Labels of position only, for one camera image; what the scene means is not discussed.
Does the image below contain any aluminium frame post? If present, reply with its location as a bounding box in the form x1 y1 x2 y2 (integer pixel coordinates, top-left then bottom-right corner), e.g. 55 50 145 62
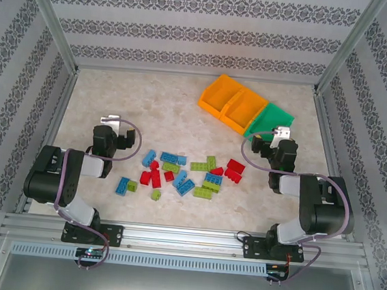
8 0 87 75
311 0 387 102

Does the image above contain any orange plastic bin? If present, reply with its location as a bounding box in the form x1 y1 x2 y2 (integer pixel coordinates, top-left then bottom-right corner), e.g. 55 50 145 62
218 85 270 138
196 71 246 123

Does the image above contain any green plastic bin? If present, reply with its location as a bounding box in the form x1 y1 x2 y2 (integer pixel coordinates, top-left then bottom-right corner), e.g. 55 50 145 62
242 100 297 143

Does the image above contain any aluminium mounting rail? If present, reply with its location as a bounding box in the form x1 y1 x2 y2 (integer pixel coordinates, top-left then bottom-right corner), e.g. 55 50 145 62
0 210 367 272

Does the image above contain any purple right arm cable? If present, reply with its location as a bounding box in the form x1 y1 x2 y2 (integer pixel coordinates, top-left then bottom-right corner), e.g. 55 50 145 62
228 128 363 290

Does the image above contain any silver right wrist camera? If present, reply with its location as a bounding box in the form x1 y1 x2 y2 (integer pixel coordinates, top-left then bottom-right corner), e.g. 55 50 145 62
270 124 292 149

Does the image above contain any small circuit board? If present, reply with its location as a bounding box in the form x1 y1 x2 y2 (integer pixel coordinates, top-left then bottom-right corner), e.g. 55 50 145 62
265 269 291 282
75 246 106 261

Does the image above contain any aluminium table edge rail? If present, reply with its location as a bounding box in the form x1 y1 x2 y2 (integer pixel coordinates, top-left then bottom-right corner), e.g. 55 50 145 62
299 89 370 243
14 66 81 218

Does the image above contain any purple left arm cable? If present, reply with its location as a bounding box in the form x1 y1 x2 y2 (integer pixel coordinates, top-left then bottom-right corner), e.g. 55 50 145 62
47 113 145 274

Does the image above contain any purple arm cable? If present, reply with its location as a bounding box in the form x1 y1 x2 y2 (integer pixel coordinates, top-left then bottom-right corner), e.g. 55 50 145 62
47 113 145 274
228 128 363 290

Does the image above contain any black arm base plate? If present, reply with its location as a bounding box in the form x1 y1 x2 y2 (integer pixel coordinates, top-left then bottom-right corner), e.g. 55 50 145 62
240 235 307 265
60 220 125 248

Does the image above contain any grey slotted cable duct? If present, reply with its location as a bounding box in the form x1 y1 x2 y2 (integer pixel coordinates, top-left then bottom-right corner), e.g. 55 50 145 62
9 239 269 280

